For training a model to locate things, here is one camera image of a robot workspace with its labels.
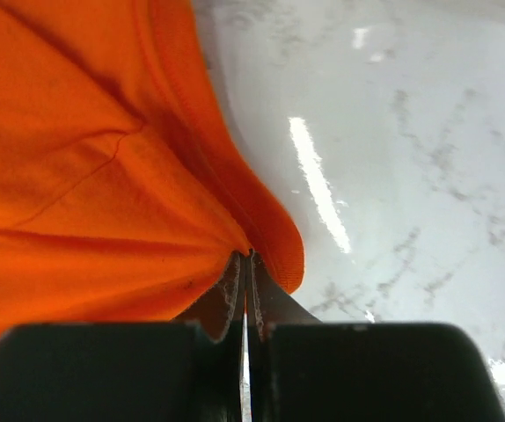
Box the orange t shirt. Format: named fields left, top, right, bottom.
left=0, top=1, right=304, bottom=335

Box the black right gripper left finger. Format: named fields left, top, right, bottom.
left=0, top=252, right=246, bottom=421

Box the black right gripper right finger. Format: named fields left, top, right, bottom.
left=246, top=252, right=505, bottom=421

